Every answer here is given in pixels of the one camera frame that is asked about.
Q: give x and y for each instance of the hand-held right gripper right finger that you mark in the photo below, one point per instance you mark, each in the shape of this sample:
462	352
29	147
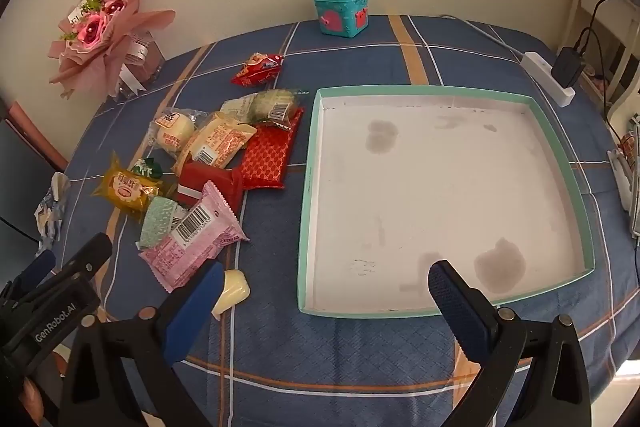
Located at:
455	302

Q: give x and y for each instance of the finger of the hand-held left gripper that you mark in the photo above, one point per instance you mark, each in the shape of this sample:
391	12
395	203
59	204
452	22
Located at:
40	264
92	252

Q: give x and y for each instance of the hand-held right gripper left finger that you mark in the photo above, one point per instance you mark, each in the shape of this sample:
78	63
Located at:
195	307

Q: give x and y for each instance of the pale yellow jelly cup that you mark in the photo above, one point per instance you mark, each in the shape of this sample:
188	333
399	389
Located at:
232	292

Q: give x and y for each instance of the yellow snack packet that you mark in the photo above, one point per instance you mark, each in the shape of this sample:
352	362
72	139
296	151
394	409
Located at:
125	192

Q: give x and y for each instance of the pink snack packet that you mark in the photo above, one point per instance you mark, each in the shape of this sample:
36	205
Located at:
195	237

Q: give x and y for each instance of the mint green snack packet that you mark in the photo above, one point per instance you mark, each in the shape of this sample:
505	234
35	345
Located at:
157	219

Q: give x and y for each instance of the green white biscuit packet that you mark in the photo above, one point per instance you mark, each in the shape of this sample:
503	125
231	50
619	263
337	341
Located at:
147	168

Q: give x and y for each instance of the green rimmed shallow cardboard box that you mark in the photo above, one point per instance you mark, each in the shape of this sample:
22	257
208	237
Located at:
425	187

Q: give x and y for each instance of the plain red snack packet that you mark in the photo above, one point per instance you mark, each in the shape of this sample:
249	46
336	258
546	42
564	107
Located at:
200	179

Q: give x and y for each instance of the white bun packet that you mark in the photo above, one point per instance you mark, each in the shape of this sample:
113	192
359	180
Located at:
172	132

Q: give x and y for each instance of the red patterned snack packet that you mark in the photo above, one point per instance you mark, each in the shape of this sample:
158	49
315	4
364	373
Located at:
265	154

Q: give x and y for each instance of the clear green edged bun packet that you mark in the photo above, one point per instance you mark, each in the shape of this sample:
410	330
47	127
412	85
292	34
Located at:
272	104

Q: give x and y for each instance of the person's left hand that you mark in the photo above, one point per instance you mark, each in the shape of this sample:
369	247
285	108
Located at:
35	404

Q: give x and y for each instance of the brown framed chair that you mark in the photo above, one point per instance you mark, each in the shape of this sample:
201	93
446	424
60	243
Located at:
20	167

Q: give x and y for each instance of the blue plaid tablecloth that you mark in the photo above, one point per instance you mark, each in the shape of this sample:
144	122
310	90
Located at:
350	382

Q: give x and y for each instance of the yellowish cake packet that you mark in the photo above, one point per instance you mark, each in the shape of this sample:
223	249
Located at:
215	142

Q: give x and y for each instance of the clear gift box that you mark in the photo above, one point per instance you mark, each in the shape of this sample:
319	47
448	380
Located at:
150	62

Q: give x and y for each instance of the pink flower bouquet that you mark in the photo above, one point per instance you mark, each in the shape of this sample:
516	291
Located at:
95	27

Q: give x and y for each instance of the colourful roll stack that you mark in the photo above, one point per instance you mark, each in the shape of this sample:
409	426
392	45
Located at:
629	144

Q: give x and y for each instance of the small red chips packet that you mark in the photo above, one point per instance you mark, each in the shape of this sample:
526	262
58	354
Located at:
257	69

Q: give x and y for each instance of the white power strip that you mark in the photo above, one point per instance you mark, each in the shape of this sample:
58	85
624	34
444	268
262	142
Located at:
537	67

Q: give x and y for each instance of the black charger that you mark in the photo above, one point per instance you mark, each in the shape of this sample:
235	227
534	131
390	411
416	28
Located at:
567	67

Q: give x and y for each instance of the white chair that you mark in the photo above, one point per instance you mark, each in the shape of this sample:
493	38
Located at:
625	62

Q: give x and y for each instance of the teal toy box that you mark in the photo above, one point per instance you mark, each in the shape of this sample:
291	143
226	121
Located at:
340	14

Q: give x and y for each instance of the white shelf unit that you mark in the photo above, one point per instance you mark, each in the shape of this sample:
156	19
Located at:
580	2

